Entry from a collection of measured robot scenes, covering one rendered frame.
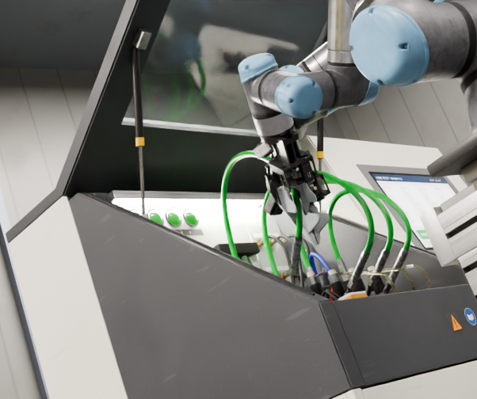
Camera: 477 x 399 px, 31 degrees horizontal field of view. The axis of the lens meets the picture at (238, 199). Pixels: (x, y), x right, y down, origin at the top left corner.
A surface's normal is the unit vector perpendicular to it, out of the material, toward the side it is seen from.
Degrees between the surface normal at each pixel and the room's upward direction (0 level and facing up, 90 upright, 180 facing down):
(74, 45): 180
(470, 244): 90
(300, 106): 132
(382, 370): 90
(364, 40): 97
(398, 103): 90
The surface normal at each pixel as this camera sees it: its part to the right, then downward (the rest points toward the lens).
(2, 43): 0.32, 0.89
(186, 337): -0.69, -0.01
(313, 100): 0.48, 0.27
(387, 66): -0.82, 0.25
